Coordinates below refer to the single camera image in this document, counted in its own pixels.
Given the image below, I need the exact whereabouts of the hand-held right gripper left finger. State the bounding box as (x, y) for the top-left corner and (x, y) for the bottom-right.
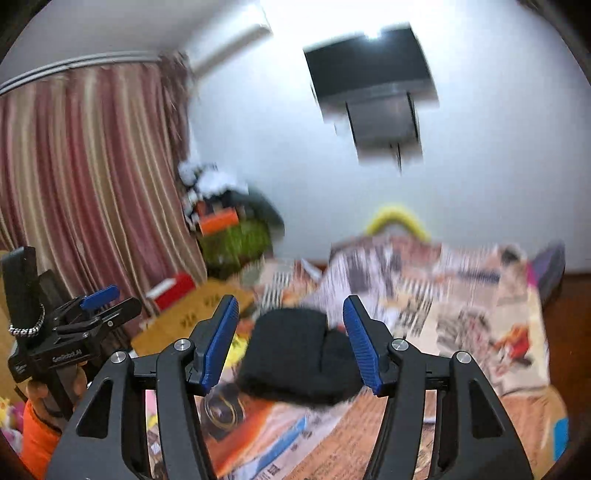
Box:
(45, 294), (241, 480)

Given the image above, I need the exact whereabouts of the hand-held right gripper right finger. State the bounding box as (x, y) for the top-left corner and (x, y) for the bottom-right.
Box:
(342, 294), (534, 480)

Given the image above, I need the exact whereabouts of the striped red curtain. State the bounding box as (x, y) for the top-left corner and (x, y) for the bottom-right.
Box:
(0, 52), (209, 320)

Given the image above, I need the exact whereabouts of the purple backpack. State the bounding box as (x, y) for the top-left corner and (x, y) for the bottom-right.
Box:
(530, 241), (567, 306)

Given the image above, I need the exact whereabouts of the wall television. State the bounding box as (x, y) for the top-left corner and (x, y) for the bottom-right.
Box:
(303, 22), (440, 126)

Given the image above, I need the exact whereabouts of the orange box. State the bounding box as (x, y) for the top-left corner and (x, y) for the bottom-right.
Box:
(197, 207), (241, 234)

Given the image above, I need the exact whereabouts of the black zip hoodie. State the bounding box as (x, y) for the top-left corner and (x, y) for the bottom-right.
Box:
(237, 307), (366, 408)

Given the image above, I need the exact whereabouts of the green bag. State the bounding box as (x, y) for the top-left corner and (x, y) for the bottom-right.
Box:
(198, 218), (274, 278)

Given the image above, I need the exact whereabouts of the grey box under television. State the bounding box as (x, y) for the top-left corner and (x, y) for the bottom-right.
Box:
(345, 91), (424, 163)

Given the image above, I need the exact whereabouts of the white air conditioner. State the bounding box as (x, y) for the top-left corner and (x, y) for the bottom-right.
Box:
(186, 22), (274, 75)

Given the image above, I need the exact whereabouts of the printed blanket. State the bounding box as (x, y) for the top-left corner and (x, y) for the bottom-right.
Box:
(144, 232), (572, 480)

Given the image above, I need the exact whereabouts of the cardboard box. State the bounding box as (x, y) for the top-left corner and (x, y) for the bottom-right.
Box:
(130, 278), (256, 357)

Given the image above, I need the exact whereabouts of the white crumpled cloth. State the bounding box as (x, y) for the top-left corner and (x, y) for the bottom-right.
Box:
(179, 161), (249, 200)

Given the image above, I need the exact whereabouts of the white curtain rail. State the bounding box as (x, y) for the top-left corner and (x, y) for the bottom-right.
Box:
(0, 50), (163, 94)

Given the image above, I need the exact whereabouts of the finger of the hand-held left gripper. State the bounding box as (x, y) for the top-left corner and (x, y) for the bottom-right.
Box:
(59, 296), (143, 343)
(52, 284), (123, 325)

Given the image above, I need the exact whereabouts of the yellow curved cushion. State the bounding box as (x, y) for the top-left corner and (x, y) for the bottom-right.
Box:
(366, 204), (433, 241)

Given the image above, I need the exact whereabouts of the person's left forearm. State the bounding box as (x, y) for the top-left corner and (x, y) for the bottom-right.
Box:
(20, 399), (63, 478)

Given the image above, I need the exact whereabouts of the person's left hand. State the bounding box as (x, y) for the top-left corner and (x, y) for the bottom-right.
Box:
(27, 362), (89, 418)

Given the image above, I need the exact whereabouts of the dark cloth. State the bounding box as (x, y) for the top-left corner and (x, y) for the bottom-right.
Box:
(225, 188), (287, 232)

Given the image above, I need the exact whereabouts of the red box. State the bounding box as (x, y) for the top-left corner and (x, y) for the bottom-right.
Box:
(149, 271), (195, 313)

